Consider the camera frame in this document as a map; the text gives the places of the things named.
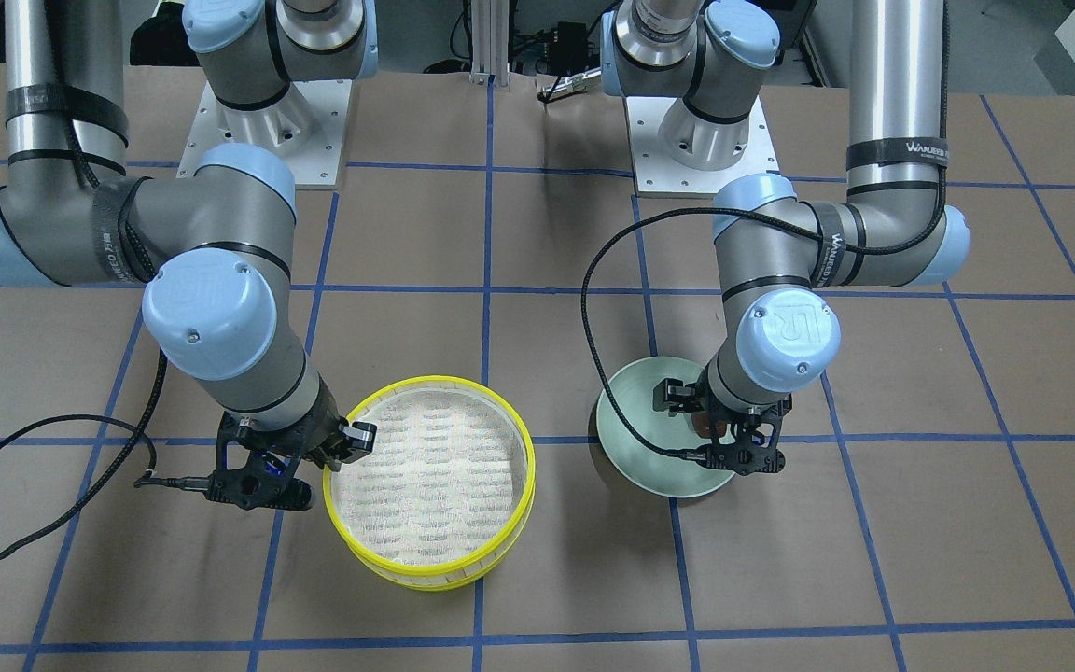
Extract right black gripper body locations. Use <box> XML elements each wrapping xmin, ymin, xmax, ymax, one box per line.
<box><xmin>301</xmin><ymin>383</ymin><xmax>377</xmax><ymax>471</ymax></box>

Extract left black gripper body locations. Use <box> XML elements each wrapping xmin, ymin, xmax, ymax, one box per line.
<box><xmin>653</xmin><ymin>371</ymin><xmax>716</xmax><ymax>421</ymax></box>

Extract brown bun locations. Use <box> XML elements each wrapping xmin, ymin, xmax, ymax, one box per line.
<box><xmin>691</xmin><ymin>413</ymin><xmax>726</xmax><ymax>440</ymax></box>

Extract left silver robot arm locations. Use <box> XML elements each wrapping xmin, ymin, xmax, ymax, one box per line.
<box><xmin>603</xmin><ymin>1</ymin><xmax>971</xmax><ymax>434</ymax></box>

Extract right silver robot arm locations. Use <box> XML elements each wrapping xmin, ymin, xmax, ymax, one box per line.
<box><xmin>0</xmin><ymin>1</ymin><xmax>374</xmax><ymax>469</ymax></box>

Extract light green plate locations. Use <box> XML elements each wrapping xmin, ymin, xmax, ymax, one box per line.
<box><xmin>594</xmin><ymin>357</ymin><xmax>734</xmax><ymax>499</ymax></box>

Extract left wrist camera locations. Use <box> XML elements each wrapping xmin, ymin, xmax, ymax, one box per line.
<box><xmin>692</xmin><ymin>396</ymin><xmax>793</xmax><ymax>475</ymax></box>

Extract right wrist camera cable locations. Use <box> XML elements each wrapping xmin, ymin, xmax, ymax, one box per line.
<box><xmin>0</xmin><ymin>345</ymin><xmax>170</xmax><ymax>564</ymax></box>

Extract black camera cable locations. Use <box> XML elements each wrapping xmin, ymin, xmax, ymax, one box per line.
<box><xmin>581</xmin><ymin>208</ymin><xmax>954</xmax><ymax>460</ymax></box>

